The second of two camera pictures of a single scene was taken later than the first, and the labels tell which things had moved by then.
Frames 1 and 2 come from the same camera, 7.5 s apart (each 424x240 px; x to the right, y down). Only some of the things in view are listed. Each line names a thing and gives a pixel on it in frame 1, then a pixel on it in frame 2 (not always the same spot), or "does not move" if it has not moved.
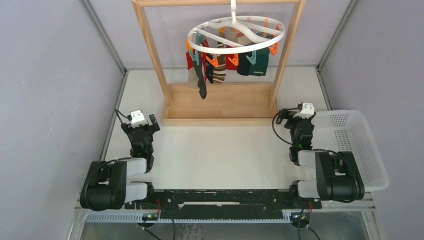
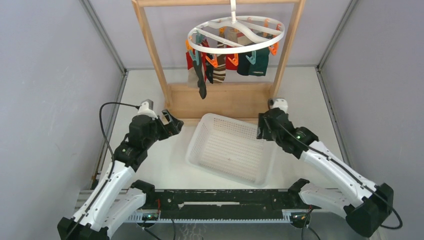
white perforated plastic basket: (348, 130) to (230, 147)
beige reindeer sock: (193, 78) does not move
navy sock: (243, 63) does not move
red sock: (190, 62) does not move
